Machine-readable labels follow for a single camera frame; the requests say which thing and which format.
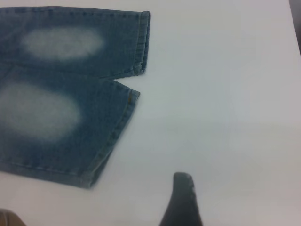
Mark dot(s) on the blue denim jeans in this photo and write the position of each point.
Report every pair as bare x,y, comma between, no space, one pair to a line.
61,110

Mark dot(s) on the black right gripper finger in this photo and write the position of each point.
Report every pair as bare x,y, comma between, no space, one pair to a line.
182,204

